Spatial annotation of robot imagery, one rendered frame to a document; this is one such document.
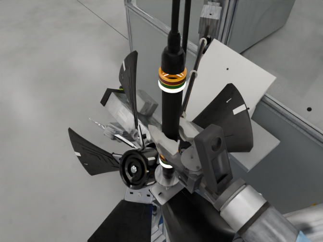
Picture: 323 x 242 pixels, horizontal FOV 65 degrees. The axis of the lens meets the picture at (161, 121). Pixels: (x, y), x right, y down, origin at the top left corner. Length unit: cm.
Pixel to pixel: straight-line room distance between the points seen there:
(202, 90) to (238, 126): 35
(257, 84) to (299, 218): 45
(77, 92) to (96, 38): 93
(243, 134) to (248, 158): 65
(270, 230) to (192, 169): 15
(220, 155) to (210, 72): 55
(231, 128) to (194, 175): 20
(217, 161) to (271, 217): 12
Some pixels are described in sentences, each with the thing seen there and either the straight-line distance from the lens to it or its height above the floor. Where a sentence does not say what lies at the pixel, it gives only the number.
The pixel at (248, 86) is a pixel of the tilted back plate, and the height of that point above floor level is 131.
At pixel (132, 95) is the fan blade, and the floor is 133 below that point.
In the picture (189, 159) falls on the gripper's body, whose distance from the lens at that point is 48.
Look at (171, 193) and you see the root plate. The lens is 77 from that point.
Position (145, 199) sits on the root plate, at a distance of 87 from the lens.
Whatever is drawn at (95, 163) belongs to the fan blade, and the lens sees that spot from 100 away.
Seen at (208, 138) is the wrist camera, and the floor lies 157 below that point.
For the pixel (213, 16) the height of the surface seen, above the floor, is 140.
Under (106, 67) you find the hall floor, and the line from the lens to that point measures 298.
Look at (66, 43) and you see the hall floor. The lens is 346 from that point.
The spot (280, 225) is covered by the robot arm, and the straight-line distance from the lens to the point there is 46.
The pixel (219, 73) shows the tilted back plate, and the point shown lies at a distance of 93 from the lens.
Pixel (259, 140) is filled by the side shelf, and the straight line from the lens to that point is 133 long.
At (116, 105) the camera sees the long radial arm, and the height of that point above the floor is 112.
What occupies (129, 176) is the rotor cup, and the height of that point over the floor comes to 120.
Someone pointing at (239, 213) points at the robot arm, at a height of 148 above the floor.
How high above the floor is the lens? 190
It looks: 52 degrees down
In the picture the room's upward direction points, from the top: straight up
